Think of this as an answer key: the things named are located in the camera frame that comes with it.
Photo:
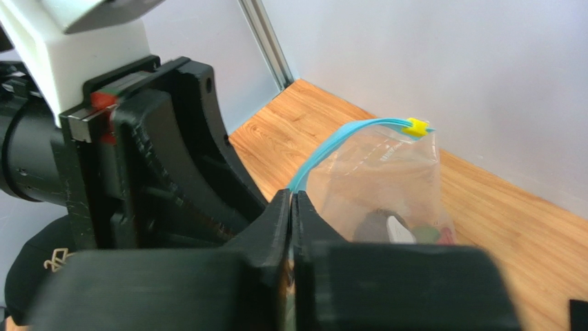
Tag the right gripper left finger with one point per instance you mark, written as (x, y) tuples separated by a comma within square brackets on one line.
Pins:
[(239, 286)]

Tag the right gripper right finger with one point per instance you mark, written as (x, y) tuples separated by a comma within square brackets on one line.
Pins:
[(341, 285)]

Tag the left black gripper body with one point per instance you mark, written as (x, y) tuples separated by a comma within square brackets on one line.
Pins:
[(147, 162)]

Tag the green pepper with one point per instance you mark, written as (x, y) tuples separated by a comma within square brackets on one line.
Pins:
[(426, 234)]

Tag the clear zip top bag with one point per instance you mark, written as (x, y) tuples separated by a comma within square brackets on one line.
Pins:
[(384, 163)]

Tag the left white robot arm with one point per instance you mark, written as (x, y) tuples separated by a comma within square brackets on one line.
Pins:
[(29, 138)]

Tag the black cap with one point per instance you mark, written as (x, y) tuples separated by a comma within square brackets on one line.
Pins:
[(40, 257)]

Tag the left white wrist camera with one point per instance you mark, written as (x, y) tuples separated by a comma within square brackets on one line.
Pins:
[(63, 44)]

